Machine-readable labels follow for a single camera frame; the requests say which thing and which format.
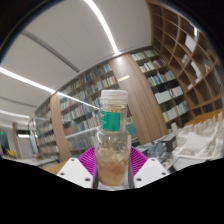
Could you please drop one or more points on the dark grey building model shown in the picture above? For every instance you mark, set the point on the dark grey building model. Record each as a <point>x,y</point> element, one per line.
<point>165,145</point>

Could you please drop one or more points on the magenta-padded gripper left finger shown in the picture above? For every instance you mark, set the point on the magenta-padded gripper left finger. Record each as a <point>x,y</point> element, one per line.
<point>73,171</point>

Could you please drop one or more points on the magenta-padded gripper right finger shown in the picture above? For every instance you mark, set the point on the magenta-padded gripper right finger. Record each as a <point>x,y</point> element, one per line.
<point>151,171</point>

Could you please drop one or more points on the wide glass-fronted bookshelf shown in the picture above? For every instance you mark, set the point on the wide glass-fronted bookshelf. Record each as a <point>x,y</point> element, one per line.
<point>80,113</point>

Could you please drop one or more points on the narrow dark bookshelf with books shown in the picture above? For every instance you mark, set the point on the narrow dark bookshelf with books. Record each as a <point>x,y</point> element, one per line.
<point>46,133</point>

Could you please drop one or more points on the wooden cubby shelf unit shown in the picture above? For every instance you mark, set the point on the wooden cubby shelf unit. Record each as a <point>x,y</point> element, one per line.
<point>193,50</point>

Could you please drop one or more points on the straight ceiling light strip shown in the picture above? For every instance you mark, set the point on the straight ceiling light strip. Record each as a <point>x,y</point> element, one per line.
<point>103,26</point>

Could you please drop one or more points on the short ceiling light strip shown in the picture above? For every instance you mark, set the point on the short ceiling light strip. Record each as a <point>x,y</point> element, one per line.
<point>13,114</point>

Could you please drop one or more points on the bookshelf with white books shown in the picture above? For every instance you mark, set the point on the bookshelf with white books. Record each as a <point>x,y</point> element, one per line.
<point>163,86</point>

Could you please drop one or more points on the clear bottle with white cap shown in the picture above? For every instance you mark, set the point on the clear bottle with white cap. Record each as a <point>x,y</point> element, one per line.
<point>112,156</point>

